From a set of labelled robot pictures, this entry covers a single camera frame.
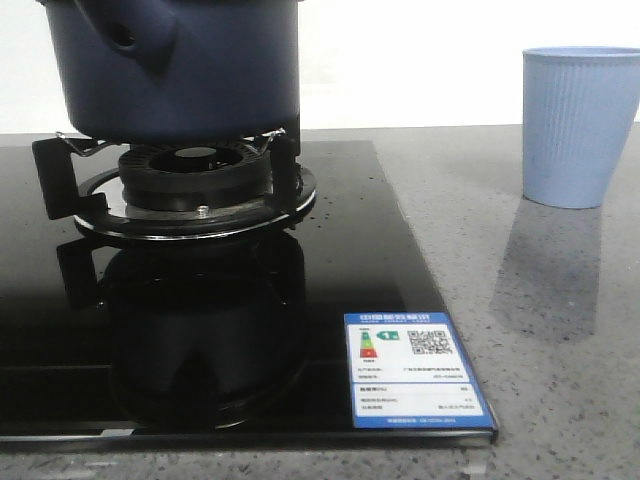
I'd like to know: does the black round gas burner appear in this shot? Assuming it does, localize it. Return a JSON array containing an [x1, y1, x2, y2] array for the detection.
[[118, 141, 270, 212]]

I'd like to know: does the blue energy label sticker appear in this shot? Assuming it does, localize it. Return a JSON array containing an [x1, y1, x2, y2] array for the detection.
[[344, 312, 497, 432]]

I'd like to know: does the dark blue cooking pot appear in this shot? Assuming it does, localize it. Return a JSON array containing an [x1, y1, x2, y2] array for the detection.
[[43, 1, 300, 144]]

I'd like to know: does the black metal pot support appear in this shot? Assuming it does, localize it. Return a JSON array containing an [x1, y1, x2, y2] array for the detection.
[[32, 130, 316, 242]]

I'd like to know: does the black glass gas stove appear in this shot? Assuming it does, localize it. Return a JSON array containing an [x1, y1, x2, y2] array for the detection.
[[1, 141, 498, 451]]

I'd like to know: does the light blue ribbed cup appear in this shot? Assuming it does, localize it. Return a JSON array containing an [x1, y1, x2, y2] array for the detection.
[[523, 46, 639, 209]]

